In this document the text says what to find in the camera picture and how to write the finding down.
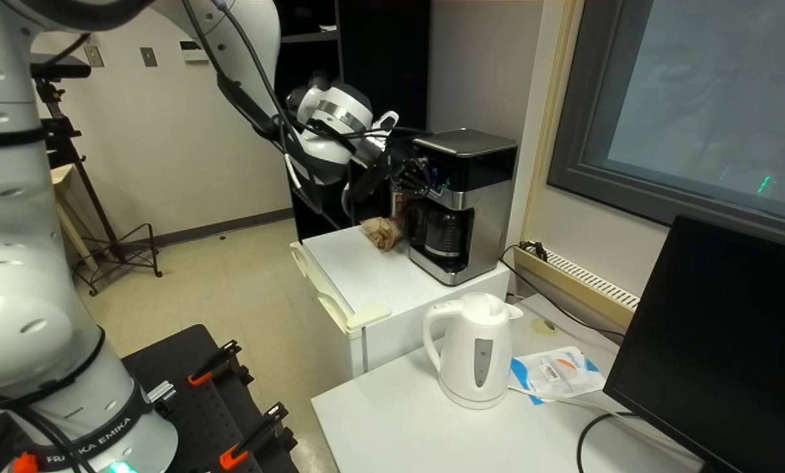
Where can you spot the small yellowish disc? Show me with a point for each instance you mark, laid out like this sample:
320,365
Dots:
544,326

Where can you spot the white and blue packet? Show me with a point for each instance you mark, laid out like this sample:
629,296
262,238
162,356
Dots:
556,373

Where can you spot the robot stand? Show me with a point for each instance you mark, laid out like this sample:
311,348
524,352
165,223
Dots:
195,420

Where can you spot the silver metal bracket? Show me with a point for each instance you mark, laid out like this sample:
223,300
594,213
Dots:
161,391

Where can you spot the camera on tripod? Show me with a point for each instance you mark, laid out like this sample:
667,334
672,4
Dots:
77,151

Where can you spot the window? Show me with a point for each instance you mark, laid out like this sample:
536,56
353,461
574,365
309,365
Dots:
694,98

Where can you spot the black monitor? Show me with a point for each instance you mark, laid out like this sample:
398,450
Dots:
720,355

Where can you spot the black and steel coffeemaker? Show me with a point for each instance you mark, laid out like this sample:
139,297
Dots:
479,197

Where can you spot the white mini fridge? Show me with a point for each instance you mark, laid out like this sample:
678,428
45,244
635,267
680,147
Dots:
392,282

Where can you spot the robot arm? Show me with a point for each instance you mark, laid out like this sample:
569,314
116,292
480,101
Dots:
18,276

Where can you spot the wall switch plate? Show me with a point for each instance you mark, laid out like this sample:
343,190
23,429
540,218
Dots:
94,56
148,57

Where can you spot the black and orange clamp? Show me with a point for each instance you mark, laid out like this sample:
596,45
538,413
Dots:
213,365
254,437

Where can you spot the wooden stool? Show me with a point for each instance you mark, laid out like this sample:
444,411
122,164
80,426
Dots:
67,210

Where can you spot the white electric kettle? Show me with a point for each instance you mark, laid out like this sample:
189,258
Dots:
471,355

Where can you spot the black shelf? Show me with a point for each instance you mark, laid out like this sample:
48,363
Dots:
379,66

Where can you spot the baseboard heater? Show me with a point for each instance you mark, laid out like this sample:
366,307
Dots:
586,284

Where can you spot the white mini fridge door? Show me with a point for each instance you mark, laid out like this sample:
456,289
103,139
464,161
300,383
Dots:
330,328

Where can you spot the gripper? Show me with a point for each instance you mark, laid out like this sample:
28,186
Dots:
370,176

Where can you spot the white thermostat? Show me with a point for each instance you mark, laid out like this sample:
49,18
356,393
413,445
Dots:
194,52

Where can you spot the glass coffee carafe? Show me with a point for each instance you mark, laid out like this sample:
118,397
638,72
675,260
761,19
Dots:
442,235

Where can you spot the crumpled brown paper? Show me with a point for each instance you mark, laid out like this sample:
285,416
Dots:
383,232

